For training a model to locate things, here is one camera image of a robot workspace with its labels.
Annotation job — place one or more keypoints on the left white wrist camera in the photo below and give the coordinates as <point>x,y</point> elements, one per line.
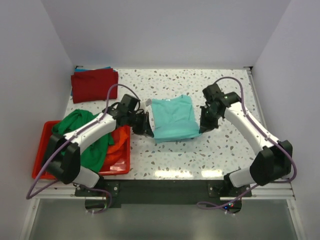
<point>146,103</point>

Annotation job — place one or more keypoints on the red plastic bin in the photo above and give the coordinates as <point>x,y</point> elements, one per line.
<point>121,167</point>

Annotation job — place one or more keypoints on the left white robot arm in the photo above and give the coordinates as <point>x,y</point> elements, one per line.
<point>62,157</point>

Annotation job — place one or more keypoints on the folded dark red t shirt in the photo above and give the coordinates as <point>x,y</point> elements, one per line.
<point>93,85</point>

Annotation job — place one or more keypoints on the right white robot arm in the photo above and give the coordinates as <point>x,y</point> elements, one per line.
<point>273,158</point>

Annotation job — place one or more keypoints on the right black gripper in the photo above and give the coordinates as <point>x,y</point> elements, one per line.
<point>208,119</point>

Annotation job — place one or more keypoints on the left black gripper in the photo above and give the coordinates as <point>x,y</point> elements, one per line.
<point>142,122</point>

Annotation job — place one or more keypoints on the green t shirt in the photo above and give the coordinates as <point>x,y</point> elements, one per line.
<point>94,156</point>

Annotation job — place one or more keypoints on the teal t shirt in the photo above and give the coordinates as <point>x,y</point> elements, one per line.
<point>174,119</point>

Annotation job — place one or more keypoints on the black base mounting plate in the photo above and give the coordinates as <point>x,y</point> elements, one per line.
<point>159,192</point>

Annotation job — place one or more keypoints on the orange t shirt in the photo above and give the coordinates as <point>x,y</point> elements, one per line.
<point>118,146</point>

